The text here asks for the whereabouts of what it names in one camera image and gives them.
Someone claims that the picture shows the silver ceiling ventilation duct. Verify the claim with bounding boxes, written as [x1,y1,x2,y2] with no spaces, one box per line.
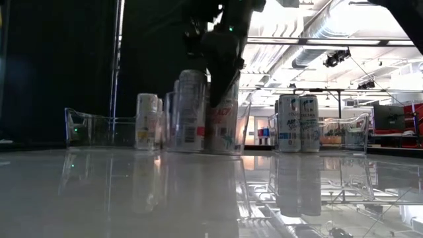
[254,0,356,70]

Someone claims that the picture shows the white can red band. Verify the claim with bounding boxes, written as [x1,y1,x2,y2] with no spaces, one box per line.
[204,77,239,155]

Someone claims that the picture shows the white can yellow band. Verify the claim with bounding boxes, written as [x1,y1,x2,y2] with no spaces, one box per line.
[135,93,159,150]

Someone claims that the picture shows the black track spotlights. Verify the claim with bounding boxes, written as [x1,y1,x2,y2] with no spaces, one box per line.
[356,80,376,91]
[323,48,352,69]

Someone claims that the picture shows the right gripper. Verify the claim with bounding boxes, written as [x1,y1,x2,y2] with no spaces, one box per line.
[183,0,267,108]

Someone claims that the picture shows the black monitor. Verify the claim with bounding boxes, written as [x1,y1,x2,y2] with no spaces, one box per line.
[373,104,406,131]

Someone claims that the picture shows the white can blue band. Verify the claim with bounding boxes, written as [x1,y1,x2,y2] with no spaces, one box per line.
[278,94,301,153]
[299,94,320,153]

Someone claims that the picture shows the clear plastic bin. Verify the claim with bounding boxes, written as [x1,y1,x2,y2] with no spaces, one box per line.
[164,91,252,157]
[63,106,166,149]
[268,112,370,155]

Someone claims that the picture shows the silver partition pole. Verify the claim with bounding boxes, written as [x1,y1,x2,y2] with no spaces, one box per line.
[108,0,126,146]

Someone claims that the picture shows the black ceiling light rail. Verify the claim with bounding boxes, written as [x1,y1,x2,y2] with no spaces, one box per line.
[246,35,416,48]

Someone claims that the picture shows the red storage shelving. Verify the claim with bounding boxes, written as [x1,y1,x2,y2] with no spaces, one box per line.
[369,102,423,149]

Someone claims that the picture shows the distant black frame stand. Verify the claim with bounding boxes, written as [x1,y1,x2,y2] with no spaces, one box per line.
[239,86,423,120]

